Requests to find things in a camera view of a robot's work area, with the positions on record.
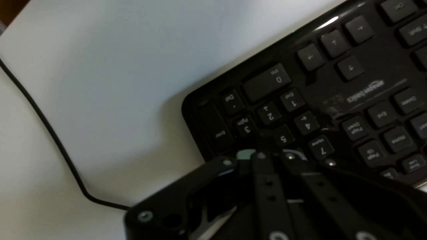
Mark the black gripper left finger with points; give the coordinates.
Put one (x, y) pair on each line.
(214, 200)

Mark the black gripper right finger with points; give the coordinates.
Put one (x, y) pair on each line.
(355, 200)

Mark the black computer keyboard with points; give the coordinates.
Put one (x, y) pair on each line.
(355, 67)

